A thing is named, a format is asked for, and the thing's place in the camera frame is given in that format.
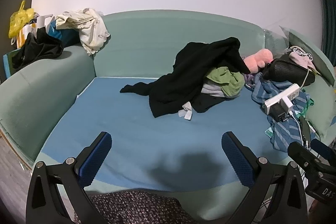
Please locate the black garment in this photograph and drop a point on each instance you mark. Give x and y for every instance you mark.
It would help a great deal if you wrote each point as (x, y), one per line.
(178, 82)

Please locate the person's tweed garment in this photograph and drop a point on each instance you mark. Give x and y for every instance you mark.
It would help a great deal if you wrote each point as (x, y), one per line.
(136, 208)

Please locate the dark teal curtain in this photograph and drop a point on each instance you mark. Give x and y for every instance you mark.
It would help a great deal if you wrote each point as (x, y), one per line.
(328, 19)

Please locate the dark phone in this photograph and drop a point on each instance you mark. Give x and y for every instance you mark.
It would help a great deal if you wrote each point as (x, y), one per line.
(305, 132)

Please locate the purple cloth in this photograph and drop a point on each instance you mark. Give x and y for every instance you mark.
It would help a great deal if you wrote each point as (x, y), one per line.
(250, 79)

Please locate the grey garment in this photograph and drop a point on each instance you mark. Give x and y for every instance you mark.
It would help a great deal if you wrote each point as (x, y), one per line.
(210, 90)

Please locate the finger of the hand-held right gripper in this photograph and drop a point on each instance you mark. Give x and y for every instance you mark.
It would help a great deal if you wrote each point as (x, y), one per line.
(323, 149)
(302, 155)

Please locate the white charger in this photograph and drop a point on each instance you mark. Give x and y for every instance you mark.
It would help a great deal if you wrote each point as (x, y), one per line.
(288, 103)

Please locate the pale pink cloth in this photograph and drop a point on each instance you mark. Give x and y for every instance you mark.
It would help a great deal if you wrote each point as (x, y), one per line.
(302, 60)

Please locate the small white cloth scrap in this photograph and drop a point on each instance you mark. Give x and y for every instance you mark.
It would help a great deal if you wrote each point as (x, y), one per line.
(187, 111)

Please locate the black charger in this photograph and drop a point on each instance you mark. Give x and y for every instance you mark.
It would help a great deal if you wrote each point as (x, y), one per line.
(278, 113)

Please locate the white striped paper bag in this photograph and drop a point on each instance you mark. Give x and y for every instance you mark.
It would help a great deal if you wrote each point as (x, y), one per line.
(23, 36)

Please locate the green pillow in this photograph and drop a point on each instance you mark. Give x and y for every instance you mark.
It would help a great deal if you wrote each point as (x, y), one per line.
(315, 53)
(321, 108)

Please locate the black mesh bag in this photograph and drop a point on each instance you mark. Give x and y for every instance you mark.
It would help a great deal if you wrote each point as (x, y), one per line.
(283, 69)

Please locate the pink plush toy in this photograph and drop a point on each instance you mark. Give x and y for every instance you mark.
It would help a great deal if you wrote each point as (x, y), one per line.
(258, 58)

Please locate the green sofa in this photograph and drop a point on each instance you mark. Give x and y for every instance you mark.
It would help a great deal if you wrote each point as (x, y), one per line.
(157, 37)

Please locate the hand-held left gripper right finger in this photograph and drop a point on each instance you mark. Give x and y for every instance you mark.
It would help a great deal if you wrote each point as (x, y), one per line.
(236, 158)

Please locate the blue bag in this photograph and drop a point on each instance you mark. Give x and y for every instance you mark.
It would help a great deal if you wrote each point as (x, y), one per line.
(65, 35)

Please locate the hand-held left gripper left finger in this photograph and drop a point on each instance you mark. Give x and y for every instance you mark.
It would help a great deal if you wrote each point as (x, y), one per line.
(95, 158)

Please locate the cream printed cloth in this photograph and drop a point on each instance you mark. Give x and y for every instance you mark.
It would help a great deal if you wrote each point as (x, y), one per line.
(89, 29)

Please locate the black cloth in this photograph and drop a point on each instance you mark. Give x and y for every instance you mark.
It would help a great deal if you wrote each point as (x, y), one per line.
(39, 48)

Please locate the yellow plastic bag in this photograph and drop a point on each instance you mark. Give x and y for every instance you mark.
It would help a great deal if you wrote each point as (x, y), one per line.
(18, 22)

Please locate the green garment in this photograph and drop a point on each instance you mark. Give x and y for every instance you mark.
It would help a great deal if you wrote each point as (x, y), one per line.
(228, 79)

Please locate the blue sofa mat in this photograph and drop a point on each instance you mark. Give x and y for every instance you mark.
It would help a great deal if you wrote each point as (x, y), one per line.
(131, 121)

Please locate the white power strip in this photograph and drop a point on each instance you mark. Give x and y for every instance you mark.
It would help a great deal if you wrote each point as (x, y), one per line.
(275, 101)

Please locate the blue striped cloth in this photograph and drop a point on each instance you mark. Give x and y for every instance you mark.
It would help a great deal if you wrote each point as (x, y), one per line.
(283, 132)

